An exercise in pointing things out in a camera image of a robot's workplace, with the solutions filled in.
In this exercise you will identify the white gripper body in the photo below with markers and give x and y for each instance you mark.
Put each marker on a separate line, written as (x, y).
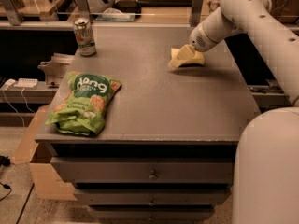
(202, 40)

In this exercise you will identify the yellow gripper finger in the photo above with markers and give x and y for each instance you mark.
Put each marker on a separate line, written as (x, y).
(181, 56)

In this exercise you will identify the yellow sponge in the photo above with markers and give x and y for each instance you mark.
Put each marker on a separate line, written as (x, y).
(198, 59)

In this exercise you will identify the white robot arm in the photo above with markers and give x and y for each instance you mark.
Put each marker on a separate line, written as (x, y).
(266, 174)

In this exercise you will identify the green rice chip bag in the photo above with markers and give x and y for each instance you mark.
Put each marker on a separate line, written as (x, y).
(83, 110)

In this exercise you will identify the black keyboard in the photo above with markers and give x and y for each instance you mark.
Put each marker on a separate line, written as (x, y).
(165, 3)

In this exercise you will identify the black tray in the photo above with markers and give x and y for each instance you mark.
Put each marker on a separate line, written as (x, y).
(128, 6)

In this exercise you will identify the clear plastic packet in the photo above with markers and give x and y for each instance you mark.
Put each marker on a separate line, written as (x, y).
(113, 14)

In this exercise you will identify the grey drawer cabinet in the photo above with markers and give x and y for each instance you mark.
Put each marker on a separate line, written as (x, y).
(168, 147)

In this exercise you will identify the green white soda can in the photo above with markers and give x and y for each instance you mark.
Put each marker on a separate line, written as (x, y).
(84, 36)

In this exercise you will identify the white power strip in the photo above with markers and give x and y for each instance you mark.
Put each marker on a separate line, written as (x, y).
(26, 83)

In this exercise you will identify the cardboard box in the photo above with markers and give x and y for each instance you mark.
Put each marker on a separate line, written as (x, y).
(47, 182)

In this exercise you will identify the grey metal bracket part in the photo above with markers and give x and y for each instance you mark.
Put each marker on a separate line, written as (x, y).
(55, 69)

